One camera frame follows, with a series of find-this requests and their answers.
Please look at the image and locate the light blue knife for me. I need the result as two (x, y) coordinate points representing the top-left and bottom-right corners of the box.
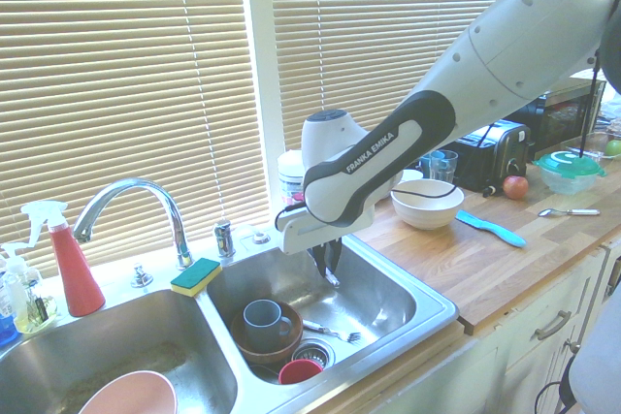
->
(454, 208), (528, 249)

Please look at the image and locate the clear glass tumbler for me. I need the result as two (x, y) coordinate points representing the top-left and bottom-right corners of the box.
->
(428, 149), (460, 183)

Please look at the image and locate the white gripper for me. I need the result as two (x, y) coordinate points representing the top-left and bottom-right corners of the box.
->
(276, 204), (377, 280)

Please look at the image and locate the brown wooden bowl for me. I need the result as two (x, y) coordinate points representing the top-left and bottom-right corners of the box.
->
(229, 301), (305, 366)

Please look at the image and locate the red spray bottle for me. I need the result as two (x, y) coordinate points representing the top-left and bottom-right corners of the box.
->
(19, 201), (108, 318)

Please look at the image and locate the metal spoon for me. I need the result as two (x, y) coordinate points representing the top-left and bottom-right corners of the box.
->
(537, 207), (602, 219)

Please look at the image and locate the chrome faucet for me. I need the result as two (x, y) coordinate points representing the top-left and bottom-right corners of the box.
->
(72, 176), (196, 271)

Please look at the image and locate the stainless steel double sink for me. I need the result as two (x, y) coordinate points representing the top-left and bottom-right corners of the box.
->
(0, 233), (460, 414)

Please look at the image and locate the metal drawer handle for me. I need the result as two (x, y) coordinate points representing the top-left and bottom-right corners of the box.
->
(534, 308), (573, 340)

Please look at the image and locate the clear soap pump bottle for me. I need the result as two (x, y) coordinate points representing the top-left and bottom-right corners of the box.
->
(0, 240), (31, 348)

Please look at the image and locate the metal drain strainer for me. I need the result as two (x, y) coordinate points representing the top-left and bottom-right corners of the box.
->
(289, 337), (338, 369)

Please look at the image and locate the black toaster oven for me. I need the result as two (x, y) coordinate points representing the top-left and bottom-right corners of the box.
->
(504, 76), (608, 154)

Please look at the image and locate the green-lidded plastic container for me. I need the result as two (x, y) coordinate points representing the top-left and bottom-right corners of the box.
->
(531, 148), (608, 198)

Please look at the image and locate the chrome faucet handle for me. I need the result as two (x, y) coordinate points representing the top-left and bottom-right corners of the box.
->
(130, 262), (154, 288)

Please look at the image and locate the grey mug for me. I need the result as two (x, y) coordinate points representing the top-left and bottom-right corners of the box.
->
(242, 299), (295, 350)

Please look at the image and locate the white cup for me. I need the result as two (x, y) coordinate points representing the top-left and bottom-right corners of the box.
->
(399, 168), (426, 188)

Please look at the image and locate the black silver toaster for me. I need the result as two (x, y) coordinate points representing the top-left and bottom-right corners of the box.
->
(452, 118), (533, 195)

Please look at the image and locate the narrow beige window blind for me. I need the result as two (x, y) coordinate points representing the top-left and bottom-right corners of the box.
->
(268, 0), (550, 156)

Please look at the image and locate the red apple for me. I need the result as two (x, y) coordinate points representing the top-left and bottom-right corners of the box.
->
(502, 175), (531, 201)

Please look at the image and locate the green yellow sponge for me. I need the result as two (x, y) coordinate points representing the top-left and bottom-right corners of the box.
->
(169, 256), (223, 299)

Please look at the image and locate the wide beige window blind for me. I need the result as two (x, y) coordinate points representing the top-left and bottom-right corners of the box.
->
(0, 0), (259, 280)

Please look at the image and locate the large white bowl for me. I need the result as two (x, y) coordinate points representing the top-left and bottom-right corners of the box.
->
(389, 177), (466, 232)

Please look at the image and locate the pink bowl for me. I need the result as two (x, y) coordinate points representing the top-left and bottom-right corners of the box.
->
(76, 369), (179, 414)

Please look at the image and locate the metal fork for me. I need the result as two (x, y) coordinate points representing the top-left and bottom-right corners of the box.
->
(301, 318), (363, 345)

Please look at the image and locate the red cup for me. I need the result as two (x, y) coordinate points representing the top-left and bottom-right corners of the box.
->
(277, 358), (324, 387)

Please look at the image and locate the blue mug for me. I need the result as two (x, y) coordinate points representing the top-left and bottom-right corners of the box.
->
(418, 151), (448, 181)

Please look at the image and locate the chrome sink sprayer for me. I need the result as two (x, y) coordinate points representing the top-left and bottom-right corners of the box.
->
(213, 219), (238, 259)

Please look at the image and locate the disinfecting wipes canister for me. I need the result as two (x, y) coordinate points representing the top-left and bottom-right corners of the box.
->
(277, 148), (310, 207)

